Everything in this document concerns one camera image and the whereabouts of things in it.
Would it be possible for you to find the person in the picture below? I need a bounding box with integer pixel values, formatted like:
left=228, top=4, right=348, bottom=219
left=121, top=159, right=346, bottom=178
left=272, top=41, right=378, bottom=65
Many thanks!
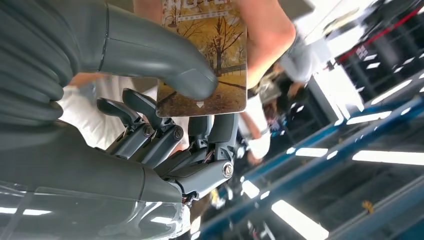
left=238, top=34, right=332, bottom=167
left=57, top=0, right=297, bottom=157

